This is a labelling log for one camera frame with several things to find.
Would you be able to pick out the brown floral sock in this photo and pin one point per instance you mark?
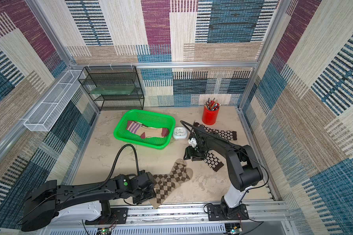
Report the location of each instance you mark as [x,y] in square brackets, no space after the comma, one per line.
[212,161]
[227,135]

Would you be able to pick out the black wire mesh shelf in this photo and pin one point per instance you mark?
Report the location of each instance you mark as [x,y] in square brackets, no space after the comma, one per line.
[94,76]

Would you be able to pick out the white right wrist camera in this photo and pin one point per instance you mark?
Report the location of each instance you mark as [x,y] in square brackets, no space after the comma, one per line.
[193,142]

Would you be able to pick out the white wire mesh tray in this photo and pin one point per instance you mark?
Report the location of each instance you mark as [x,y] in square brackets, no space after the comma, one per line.
[45,115]

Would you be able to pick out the red pencil cup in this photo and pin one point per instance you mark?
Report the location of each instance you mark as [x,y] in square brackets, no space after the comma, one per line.
[211,110]

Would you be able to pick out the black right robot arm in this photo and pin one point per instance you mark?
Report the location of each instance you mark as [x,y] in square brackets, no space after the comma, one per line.
[244,171]

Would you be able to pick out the beige purple striped sock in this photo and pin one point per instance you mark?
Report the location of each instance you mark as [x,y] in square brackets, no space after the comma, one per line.
[144,131]

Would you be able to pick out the green mat on shelf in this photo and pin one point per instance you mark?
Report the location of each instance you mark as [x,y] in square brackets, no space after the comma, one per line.
[113,90]

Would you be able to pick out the green plastic basket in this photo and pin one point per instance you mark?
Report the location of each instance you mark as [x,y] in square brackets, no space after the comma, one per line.
[149,119]

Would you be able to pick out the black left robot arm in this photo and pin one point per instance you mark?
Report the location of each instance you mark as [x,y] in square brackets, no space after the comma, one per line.
[47,201]

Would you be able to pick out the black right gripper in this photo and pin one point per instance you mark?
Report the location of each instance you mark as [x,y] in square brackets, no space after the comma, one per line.
[195,150]

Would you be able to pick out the small white alarm clock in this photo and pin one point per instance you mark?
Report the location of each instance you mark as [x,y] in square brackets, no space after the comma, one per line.
[180,133]

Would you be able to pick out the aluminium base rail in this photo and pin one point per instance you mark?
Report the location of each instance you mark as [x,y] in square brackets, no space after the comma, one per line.
[260,217]

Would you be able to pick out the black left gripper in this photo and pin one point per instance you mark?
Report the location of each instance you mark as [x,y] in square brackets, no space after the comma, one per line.
[152,193]

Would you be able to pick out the brown argyle sock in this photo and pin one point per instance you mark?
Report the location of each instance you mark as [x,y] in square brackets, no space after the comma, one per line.
[167,183]

